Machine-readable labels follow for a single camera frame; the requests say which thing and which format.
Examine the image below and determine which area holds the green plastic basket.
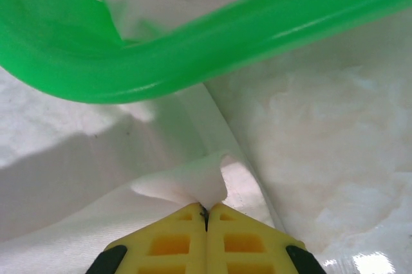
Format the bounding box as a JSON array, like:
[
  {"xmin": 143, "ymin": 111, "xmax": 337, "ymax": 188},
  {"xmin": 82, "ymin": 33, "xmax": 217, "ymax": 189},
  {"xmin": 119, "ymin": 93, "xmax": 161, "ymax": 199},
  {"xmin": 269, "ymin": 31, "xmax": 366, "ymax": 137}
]
[{"xmin": 0, "ymin": 0, "xmax": 412, "ymax": 105}]

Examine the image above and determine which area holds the crumpled white t-shirt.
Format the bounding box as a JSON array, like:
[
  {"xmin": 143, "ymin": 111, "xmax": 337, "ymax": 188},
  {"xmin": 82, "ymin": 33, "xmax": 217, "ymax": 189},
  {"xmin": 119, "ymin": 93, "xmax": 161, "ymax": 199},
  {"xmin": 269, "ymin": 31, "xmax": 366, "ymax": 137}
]
[{"xmin": 96, "ymin": 0, "xmax": 323, "ymax": 42}]

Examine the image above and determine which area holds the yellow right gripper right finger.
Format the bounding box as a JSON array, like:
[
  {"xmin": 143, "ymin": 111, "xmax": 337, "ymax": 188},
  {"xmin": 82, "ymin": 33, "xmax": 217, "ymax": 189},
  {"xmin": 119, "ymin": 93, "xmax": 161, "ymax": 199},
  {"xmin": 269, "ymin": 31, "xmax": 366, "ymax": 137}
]
[{"xmin": 205, "ymin": 203, "xmax": 323, "ymax": 274}]

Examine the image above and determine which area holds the white t-shirt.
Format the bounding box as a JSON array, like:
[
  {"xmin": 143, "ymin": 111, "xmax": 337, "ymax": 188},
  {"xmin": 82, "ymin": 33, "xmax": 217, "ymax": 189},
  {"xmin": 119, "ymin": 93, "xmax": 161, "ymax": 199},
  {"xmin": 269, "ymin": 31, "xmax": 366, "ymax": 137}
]
[
  {"xmin": 0, "ymin": 68, "xmax": 287, "ymax": 274},
  {"xmin": 96, "ymin": 0, "xmax": 323, "ymax": 42}
]

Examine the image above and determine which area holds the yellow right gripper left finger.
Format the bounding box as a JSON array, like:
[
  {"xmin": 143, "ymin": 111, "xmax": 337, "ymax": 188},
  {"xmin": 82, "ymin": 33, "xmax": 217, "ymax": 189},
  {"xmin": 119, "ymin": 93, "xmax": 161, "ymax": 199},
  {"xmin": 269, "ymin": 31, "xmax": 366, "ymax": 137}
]
[{"xmin": 91, "ymin": 203, "xmax": 207, "ymax": 274}]

